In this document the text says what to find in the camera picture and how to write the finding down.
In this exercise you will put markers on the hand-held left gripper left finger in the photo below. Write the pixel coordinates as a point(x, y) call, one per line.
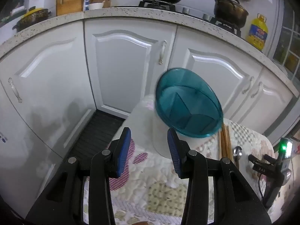
point(123, 154)

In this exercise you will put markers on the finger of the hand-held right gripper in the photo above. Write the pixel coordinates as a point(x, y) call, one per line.
point(254, 159)

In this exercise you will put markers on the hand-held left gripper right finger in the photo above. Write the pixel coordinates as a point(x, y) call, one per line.
point(174, 154)

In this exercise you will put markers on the metal spoon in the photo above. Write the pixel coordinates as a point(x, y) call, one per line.
point(238, 150)

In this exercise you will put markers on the floral white utensil holder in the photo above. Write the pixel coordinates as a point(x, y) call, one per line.
point(187, 107)

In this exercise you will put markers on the patchwork quilted tablecloth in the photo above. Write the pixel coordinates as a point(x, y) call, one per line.
point(145, 182)

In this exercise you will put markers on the white cabinet door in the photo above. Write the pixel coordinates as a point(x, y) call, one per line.
point(222, 58)
point(21, 159)
point(131, 63)
point(51, 86)
point(264, 107)

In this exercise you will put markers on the white framed window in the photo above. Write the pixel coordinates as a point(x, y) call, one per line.
point(289, 51)

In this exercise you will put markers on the yellow cooking oil bottle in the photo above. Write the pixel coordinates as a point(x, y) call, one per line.
point(257, 32)

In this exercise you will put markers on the speckled stone kitchen counter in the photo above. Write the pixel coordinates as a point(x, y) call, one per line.
point(131, 14)

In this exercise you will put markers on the silver stove knob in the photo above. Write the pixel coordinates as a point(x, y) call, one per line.
point(186, 9)
point(206, 16)

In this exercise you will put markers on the black gas stove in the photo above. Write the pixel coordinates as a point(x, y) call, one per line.
point(164, 5)

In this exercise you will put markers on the dark metal stock pot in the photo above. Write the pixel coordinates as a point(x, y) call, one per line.
point(230, 10)

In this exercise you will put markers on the small white bowl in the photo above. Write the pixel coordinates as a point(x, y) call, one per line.
point(96, 5)

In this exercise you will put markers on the blue white packet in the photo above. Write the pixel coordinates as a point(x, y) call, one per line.
point(86, 1)

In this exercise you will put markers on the yellow black casserole pot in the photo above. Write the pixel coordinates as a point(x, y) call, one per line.
point(32, 17)

